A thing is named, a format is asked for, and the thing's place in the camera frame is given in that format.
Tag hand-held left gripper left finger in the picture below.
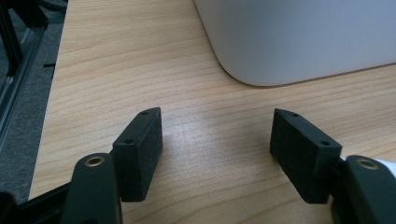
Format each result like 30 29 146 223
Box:
60 106 163 224

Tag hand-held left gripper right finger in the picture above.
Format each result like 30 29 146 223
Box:
270 107 396 224

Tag white compartment storage box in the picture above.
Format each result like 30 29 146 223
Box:
192 0 396 88

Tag black metal stand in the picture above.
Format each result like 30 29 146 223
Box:
0 0 50 77

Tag metal floor rail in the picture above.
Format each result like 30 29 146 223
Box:
0 26 48 152

